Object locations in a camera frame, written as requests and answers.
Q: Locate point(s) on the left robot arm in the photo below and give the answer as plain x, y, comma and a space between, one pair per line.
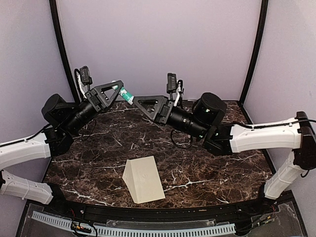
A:
65, 120

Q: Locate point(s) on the black frame post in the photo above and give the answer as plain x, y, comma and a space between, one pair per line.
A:
62, 50
255, 51

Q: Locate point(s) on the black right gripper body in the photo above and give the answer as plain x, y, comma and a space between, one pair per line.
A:
165, 113

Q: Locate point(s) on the black curved front rail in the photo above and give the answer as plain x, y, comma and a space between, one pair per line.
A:
239, 211

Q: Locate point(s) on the cream paper envelope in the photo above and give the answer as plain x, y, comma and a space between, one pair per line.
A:
142, 180

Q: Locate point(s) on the left black frame post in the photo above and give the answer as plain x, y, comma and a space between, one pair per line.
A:
62, 50

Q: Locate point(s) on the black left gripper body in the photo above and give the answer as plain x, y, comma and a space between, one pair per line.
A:
92, 95

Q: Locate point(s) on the white slotted cable duct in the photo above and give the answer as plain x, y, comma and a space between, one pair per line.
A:
115, 228

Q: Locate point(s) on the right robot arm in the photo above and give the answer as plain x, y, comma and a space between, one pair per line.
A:
205, 123

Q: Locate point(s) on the right black frame post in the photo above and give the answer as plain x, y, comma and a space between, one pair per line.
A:
255, 51

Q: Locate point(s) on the green white glue stick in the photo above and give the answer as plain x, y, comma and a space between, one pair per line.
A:
127, 96

